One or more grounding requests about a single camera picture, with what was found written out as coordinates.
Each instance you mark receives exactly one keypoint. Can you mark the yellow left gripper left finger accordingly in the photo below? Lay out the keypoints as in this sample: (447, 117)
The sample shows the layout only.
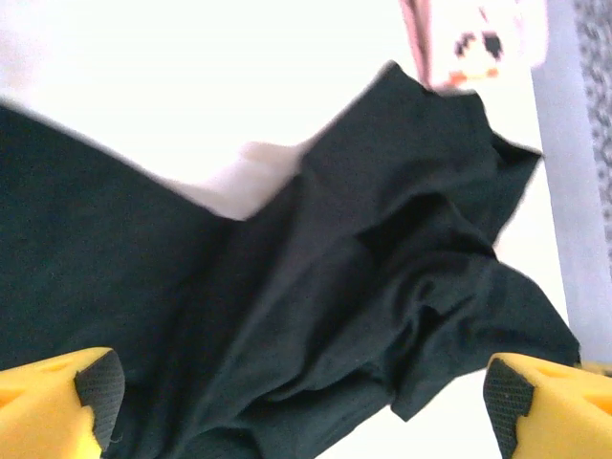
(43, 411)

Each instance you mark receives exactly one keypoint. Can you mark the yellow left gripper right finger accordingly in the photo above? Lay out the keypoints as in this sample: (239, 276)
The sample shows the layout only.
(564, 411)

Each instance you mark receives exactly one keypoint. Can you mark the black t-shirt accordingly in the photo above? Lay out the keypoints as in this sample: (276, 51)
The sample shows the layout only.
(287, 287)

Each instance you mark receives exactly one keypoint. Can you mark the pink printed t-shirt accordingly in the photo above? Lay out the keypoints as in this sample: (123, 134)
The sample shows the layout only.
(478, 28)

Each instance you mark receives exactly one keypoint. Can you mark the aluminium side rail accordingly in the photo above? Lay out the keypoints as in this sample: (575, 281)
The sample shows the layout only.
(564, 191)

